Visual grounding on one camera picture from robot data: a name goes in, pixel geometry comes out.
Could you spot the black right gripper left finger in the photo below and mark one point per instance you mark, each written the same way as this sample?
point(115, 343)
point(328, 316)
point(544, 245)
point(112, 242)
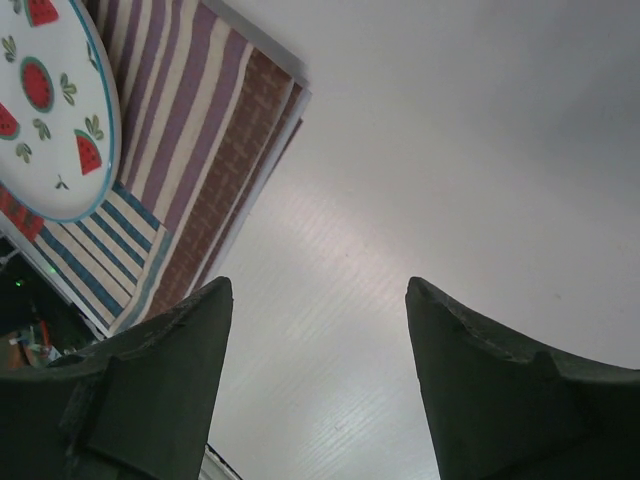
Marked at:
point(137, 405)

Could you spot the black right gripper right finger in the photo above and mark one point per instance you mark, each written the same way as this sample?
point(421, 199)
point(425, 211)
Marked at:
point(501, 405)

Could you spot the striped patchwork placemat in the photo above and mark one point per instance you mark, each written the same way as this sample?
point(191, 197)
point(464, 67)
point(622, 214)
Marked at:
point(205, 116)

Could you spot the white watermelon pattern plate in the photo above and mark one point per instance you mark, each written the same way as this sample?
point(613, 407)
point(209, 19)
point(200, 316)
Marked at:
point(60, 116)

